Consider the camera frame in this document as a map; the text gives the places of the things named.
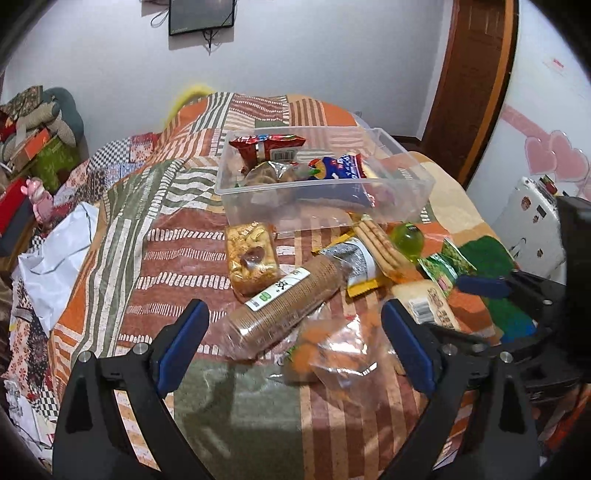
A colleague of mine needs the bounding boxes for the green snack packet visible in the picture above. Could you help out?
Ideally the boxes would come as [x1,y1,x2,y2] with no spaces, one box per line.
[418,239,478,296]

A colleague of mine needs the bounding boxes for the orange box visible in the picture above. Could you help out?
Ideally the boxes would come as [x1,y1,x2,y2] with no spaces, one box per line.
[13,128,52,163]

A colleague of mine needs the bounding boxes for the wall television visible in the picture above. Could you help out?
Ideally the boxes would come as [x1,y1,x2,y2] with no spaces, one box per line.
[168,0,237,37]

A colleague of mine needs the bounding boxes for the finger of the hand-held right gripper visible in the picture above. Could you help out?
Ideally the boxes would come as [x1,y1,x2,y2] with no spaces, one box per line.
[456,270,568,344]

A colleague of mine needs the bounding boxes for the clear plastic container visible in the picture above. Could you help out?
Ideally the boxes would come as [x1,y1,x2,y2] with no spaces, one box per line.
[213,126,435,234]

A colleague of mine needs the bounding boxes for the beige cake packet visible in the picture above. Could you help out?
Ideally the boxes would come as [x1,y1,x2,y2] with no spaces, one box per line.
[392,279,462,331]

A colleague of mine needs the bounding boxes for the yellow cracker packet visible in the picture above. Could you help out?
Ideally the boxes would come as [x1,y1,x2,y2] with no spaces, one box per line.
[225,222,281,297]

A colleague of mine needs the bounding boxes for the pink heart wall stickers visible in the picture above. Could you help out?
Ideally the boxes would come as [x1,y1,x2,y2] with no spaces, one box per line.
[501,104,591,186]

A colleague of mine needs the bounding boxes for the clear packet of brown cookies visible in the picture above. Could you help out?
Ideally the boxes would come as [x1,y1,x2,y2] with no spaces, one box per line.
[239,160,320,188]

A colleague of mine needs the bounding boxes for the grey stuffed cushion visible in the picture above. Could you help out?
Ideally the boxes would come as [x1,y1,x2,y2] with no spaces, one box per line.
[0,85,86,162]

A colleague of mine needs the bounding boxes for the white case with stickers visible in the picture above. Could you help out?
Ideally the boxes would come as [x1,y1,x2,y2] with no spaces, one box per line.
[492,175,568,283]

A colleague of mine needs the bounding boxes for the white plastic bag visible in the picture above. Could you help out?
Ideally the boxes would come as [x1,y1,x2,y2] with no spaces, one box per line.
[11,200,100,334]

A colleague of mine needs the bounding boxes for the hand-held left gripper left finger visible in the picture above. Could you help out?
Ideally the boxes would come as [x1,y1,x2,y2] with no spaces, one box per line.
[52,298,212,480]

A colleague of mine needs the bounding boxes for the biscuit stick packet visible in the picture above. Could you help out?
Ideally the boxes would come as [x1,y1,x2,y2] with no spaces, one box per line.
[351,215,423,283]

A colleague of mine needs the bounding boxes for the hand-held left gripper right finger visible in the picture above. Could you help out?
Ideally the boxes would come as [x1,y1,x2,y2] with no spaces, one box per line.
[380,298,542,480]

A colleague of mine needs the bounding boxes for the wooden door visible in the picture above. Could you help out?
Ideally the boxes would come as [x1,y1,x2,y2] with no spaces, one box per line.
[418,0,519,188]

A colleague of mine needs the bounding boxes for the green jelly cup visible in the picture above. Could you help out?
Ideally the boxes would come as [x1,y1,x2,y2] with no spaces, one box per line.
[389,222,424,257]

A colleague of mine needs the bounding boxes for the pink toy figure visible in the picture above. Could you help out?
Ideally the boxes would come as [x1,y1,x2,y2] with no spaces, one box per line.
[25,178,57,230]

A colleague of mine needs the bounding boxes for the grey and yellow snack packet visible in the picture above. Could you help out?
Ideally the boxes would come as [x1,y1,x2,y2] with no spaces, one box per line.
[311,235,393,299]

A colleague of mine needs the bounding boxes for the blue snack packet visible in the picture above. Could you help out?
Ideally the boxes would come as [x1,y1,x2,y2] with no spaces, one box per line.
[308,153,385,208]

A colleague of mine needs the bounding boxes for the red snack packet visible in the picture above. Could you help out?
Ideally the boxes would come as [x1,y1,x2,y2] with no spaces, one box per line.
[229,134,308,169]

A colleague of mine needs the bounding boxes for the clear bag of orange snacks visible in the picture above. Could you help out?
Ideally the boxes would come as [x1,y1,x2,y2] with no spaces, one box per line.
[281,309,403,411]

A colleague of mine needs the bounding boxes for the round biscuit sleeve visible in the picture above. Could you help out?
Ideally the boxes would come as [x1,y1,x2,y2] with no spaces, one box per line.
[219,253,352,361]

